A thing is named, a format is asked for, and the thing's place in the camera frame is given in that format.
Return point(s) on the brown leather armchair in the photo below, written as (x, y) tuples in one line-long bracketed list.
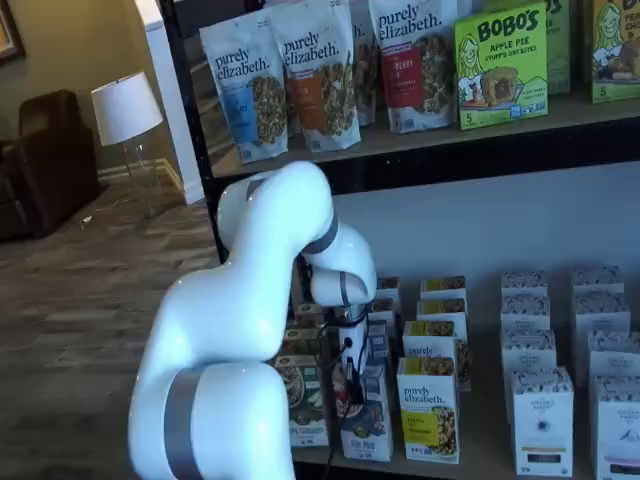
[(45, 175)]

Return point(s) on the orange label granola bag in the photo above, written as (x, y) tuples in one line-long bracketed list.
[(320, 90)]

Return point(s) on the black metal shelf rack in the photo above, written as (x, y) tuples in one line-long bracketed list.
[(450, 162)]

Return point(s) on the green Bobo's apple pie box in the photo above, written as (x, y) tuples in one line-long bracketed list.
[(500, 65)]

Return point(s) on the blue label granola bag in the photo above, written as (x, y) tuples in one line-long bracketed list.
[(240, 100)]

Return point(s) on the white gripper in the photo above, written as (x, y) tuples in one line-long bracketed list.
[(355, 340)]

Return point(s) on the white granola pouch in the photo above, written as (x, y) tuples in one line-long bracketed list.
[(365, 60)]

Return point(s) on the dark framed wall picture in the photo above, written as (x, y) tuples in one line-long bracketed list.
[(10, 30)]

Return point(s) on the white box black band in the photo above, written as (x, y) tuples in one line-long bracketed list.
[(525, 312), (524, 282), (542, 425), (527, 350)]

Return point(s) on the green and white cereal box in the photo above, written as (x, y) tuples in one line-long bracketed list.
[(307, 315), (305, 400), (302, 342)]

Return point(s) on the white shade floor lamp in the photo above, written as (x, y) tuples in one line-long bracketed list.
[(125, 110)]

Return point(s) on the blue and white cereal box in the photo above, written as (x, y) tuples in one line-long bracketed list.
[(381, 342), (370, 430), (387, 286), (385, 307)]

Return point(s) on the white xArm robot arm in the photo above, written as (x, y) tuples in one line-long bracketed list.
[(225, 325)]

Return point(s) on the white box pink band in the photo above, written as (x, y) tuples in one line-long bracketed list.
[(597, 279), (615, 352), (600, 310), (617, 430)]

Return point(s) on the yellow purely elizabeth box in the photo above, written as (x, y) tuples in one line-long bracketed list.
[(427, 415), (442, 310), (442, 286), (435, 347)]

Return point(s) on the red label granola bag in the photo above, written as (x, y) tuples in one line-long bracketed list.
[(415, 75)]

